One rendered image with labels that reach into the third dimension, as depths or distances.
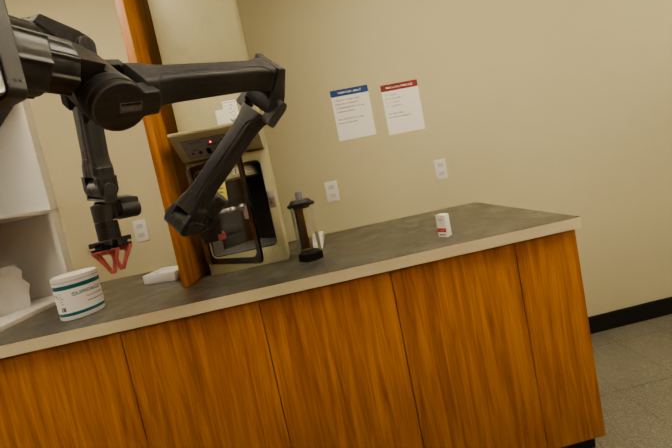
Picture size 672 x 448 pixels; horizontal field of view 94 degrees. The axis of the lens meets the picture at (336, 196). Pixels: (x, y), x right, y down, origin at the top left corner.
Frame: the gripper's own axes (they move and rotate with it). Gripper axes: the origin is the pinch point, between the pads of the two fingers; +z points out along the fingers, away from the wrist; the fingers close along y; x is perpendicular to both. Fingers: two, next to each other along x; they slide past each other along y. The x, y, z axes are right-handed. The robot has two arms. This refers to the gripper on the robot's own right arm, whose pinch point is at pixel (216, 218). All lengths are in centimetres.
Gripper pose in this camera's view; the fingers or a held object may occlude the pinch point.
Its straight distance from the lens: 113.9
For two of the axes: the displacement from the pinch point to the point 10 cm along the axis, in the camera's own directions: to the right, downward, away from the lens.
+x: -9.7, 2.3, -0.9
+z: -0.9, -0.1, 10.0
